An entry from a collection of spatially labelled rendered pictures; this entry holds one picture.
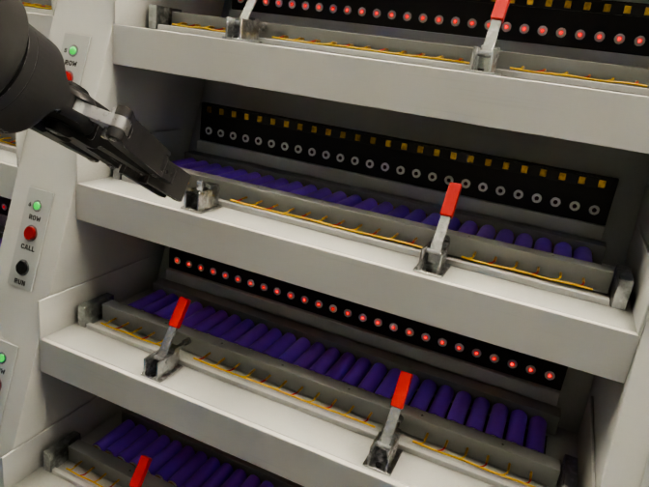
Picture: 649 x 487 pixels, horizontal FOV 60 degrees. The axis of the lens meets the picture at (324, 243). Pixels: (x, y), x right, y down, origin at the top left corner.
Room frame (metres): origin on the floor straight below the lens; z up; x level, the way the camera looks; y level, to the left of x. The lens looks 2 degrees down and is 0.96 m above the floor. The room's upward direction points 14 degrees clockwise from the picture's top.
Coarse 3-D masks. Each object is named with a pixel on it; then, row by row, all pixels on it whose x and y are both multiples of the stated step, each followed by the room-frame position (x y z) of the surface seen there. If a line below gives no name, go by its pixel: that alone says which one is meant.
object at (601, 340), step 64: (128, 192) 0.65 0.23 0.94; (256, 256) 0.59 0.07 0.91; (320, 256) 0.56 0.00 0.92; (384, 256) 0.56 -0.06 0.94; (448, 256) 0.58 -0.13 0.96; (640, 256) 0.53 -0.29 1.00; (448, 320) 0.52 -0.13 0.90; (512, 320) 0.49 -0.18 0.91; (576, 320) 0.47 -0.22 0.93; (640, 320) 0.46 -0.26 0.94
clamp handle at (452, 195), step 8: (456, 184) 0.55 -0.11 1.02; (448, 192) 0.55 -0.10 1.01; (456, 192) 0.54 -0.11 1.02; (448, 200) 0.54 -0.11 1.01; (456, 200) 0.54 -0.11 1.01; (448, 208) 0.54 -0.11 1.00; (440, 216) 0.54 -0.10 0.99; (448, 216) 0.54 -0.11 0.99; (440, 224) 0.54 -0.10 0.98; (448, 224) 0.54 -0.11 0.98; (440, 232) 0.54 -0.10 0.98; (440, 240) 0.53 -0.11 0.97; (432, 248) 0.53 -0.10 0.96; (440, 248) 0.53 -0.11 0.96
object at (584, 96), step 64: (128, 0) 0.68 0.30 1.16; (192, 0) 0.78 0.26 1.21; (256, 0) 0.63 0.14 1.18; (320, 0) 0.76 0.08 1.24; (384, 0) 0.73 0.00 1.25; (448, 0) 0.70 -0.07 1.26; (512, 0) 0.67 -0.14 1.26; (576, 0) 0.64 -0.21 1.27; (128, 64) 0.67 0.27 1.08; (192, 64) 0.63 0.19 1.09; (256, 64) 0.60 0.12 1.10; (320, 64) 0.57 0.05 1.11; (384, 64) 0.55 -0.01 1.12; (448, 64) 0.57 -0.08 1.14; (512, 64) 0.57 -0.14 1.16; (576, 64) 0.55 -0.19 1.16; (640, 64) 0.63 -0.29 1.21; (512, 128) 0.51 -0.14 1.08; (576, 128) 0.49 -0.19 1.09; (640, 128) 0.47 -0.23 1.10
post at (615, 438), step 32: (640, 224) 0.60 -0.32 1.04; (640, 352) 0.45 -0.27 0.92; (608, 384) 0.54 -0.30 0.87; (640, 384) 0.45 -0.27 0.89; (608, 416) 0.49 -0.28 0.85; (640, 416) 0.45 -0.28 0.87; (608, 448) 0.46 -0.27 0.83; (640, 448) 0.45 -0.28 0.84; (608, 480) 0.45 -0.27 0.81; (640, 480) 0.44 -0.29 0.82
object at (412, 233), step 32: (224, 192) 0.67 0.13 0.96; (256, 192) 0.65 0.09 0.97; (288, 192) 0.65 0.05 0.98; (352, 224) 0.62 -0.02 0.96; (384, 224) 0.60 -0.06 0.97; (416, 224) 0.59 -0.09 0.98; (480, 256) 0.57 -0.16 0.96; (512, 256) 0.56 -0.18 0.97; (544, 256) 0.55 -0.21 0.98; (608, 288) 0.53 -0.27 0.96
